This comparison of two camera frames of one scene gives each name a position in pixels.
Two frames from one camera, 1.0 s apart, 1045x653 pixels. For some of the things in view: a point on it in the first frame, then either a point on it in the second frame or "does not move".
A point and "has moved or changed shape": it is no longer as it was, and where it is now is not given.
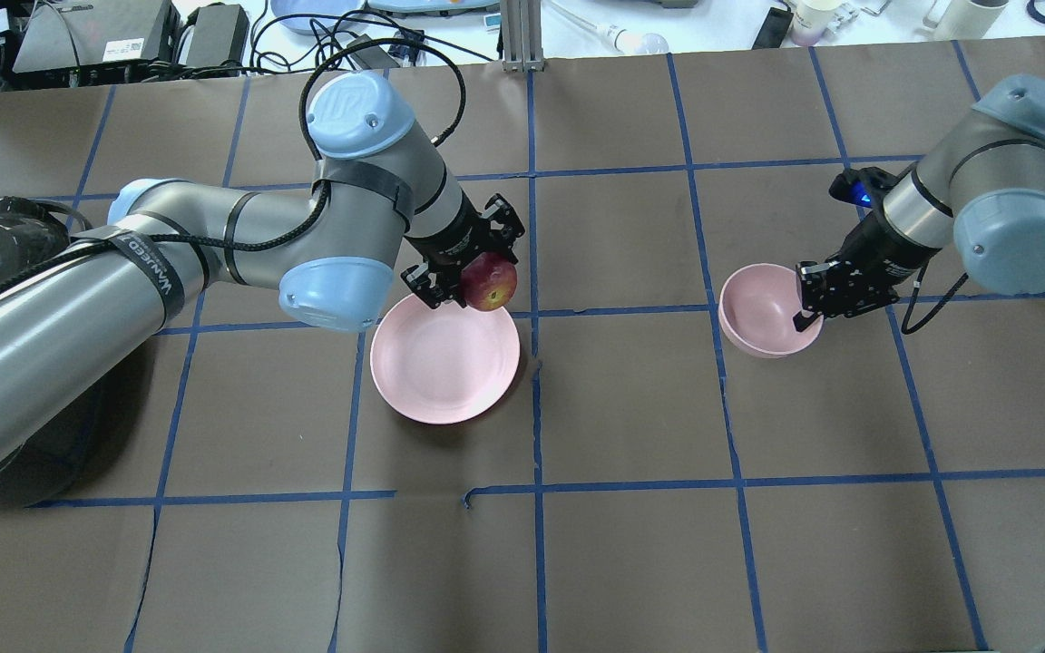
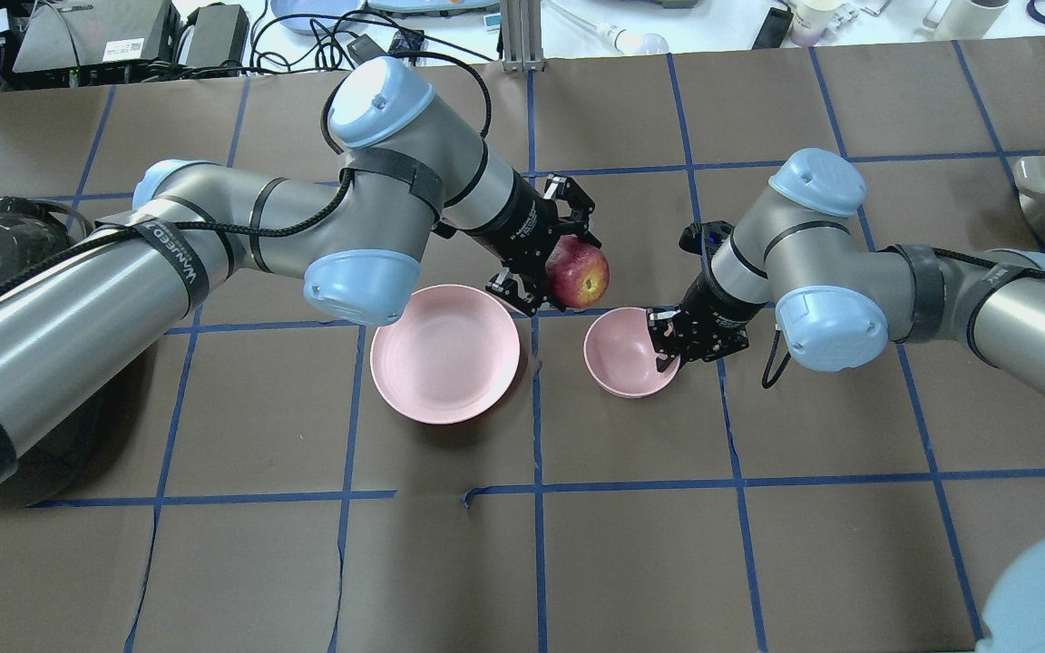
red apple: [490, 281] to [577, 274]
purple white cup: [812, 19] does not move
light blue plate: [313, 7] does not move
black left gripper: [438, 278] to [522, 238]
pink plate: [445, 365] does not move
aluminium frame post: [522, 35] does not move
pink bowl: [756, 312] has moved or changed shape
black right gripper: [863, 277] to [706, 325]
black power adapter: [219, 41] does not move
